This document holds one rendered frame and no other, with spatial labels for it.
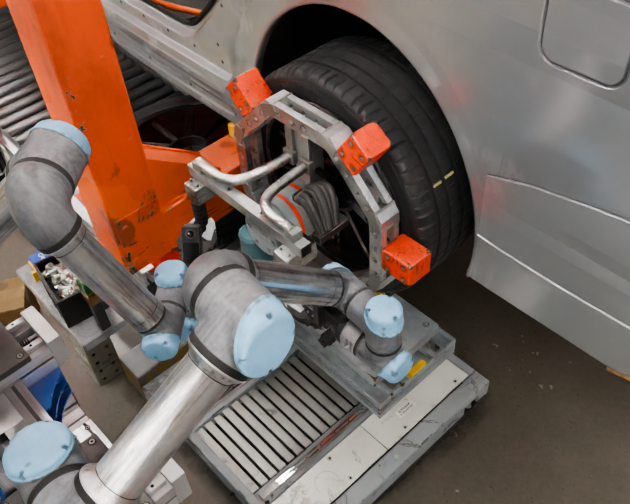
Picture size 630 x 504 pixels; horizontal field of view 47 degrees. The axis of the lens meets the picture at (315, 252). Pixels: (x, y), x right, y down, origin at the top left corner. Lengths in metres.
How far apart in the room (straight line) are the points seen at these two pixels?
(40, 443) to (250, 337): 0.43
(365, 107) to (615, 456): 1.40
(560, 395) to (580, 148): 1.31
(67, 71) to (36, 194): 0.55
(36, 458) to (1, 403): 0.53
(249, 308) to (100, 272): 0.41
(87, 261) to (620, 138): 0.97
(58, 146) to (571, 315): 1.11
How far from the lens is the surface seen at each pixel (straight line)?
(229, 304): 1.12
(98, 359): 2.59
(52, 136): 1.44
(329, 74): 1.73
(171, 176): 2.17
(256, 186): 2.07
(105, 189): 2.03
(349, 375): 2.37
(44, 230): 1.36
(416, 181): 1.66
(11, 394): 1.83
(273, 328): 1.10
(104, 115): 1.93
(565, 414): 2.55
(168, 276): 1.60
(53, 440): 1.32
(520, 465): 2.42
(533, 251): 1.64
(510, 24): 1.40
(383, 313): 1.42
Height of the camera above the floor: 2.10
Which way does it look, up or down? 46 degrees down
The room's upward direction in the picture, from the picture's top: 5 degrees counter-clockwise
